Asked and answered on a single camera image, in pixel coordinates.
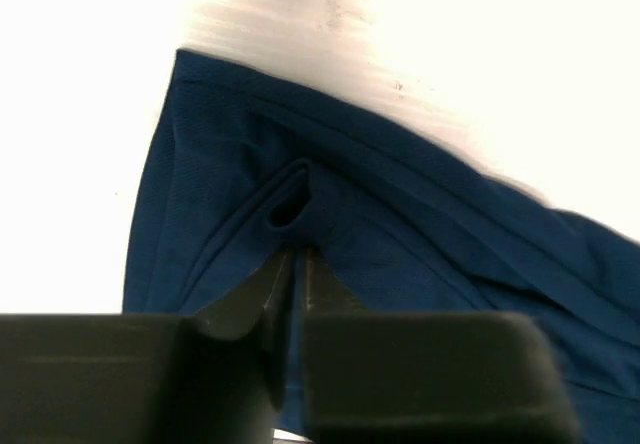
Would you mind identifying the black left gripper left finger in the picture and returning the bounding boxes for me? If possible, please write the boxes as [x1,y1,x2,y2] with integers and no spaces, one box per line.
[1,249,295,443]

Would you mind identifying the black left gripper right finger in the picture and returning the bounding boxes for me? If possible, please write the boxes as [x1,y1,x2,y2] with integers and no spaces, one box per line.
[302,250,580,443]

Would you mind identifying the navy blue shorts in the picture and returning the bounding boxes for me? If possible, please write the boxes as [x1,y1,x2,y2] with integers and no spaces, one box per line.
[123,50,639,443]

